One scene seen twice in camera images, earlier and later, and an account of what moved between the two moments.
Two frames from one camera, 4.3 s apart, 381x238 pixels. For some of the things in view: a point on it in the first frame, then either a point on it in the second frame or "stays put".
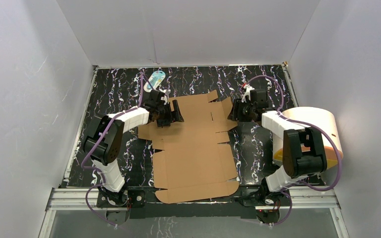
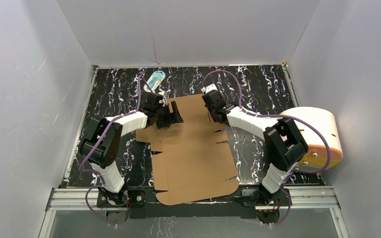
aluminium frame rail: (300, 198) stays put
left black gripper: (169, 112) stays put
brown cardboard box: (192, 164) stays put
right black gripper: (236, 107) to (209, 110)
